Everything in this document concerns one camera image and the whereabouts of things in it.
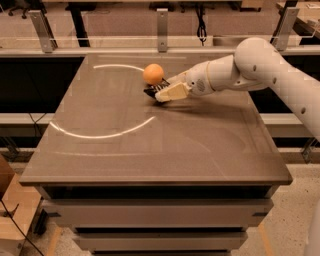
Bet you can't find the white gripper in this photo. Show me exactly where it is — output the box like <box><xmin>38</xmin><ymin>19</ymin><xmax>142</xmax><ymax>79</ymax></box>
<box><xmin>155</xmin><ymin>61</ymin><xmax>214</xmax><ymax>102</ymax></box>

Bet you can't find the black rxbar chocolate wrapper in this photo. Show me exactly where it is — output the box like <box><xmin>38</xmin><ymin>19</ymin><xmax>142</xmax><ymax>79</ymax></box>
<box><xmin>143</xmin><ymin>79</ymin><xmax>170</xmax><ymax>99</ymax></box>

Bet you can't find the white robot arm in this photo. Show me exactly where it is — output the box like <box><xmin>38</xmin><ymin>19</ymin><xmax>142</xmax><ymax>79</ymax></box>
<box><xmin>154</xmin><ymin>37</ymin><xmax>320</xmax><ymax>140</ymax></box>

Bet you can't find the orange fruit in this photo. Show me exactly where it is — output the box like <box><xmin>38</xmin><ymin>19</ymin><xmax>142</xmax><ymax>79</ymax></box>
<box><xmin>143</xmin><ymin>64</ymin><xmax>164</xmax><ymax>85</ymax></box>

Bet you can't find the black table leg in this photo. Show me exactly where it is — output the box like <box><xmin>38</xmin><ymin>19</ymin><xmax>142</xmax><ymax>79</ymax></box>
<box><xmin>68</xmin><ymin>2</ymin><xmax>90</xmax><ymax>47</ymax></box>

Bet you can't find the grey drawer cabinet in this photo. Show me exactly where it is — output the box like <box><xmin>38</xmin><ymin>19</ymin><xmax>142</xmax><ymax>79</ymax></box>
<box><xmin>43</xmin><ymin>198</ymin><xmax>273</xmax><ymax>256</ymax></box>

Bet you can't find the cardboard box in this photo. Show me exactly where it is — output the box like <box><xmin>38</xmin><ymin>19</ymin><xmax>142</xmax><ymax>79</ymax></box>
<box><xmin>0</xmin><ymin>156</ymin><xmax>41</xmax><ymax>256</ymax></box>

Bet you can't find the middle metal bracket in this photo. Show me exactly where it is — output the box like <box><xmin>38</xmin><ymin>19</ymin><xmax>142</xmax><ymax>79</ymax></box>
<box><xmin>157</xmin><ymin>8</ymin><xmax>168</xmax><ymax>52</ymax></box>

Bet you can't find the metal bracket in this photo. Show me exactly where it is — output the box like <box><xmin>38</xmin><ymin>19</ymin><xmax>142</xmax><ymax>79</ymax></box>
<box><xmin>157</xmin><ymin>8</ymin><xmax>168</xmax><ymax>52</ymax></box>
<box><xmin>273</xmin><ymin>7</ymin><xmax>299</xmax><ymax>51</ymax></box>
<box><xmin>29</xmin><ymin>10</ymin><xmax>57</xmax><ymax>53</ymax></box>

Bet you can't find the hanging black cable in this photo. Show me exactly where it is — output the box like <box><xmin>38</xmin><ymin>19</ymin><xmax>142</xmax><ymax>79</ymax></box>
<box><xmin>195</xmin><ymin>2</ymin><xmax>208</xmax><ymax>47</ymax></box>

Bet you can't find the right metal bracket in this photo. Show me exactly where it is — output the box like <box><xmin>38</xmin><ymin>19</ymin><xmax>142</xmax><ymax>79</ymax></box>
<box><xmin>273</xmin><ymin>7</ymin><xmax>299</xmax><ymax>51</ymax></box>

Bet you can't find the left metal bracket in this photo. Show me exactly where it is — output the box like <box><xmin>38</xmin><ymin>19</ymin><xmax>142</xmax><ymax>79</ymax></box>
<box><xmin>29</xmin><ymin>10</ymin><xmax>57</xmax><ymax>53</ymax></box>

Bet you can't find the black floor cable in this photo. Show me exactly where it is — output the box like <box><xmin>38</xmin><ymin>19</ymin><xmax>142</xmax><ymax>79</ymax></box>
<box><xmin>0</xmin><ymin>199</ymin><xmax>45</xmax><ymax>256</ymax></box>

